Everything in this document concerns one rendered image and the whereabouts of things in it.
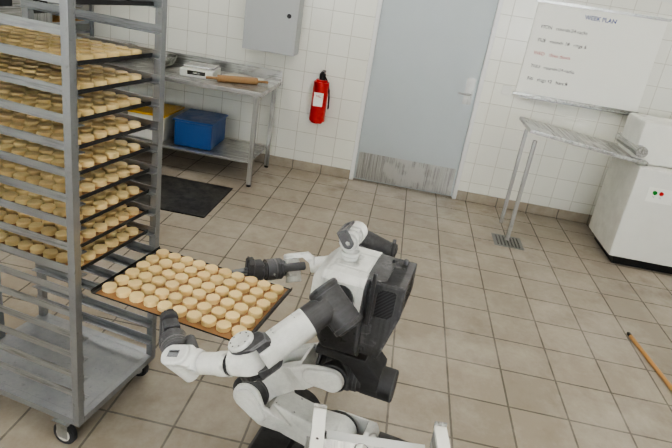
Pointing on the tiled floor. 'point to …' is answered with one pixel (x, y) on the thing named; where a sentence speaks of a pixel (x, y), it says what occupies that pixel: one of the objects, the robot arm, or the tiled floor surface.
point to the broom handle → (650, 361)
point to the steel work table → (240, 152)
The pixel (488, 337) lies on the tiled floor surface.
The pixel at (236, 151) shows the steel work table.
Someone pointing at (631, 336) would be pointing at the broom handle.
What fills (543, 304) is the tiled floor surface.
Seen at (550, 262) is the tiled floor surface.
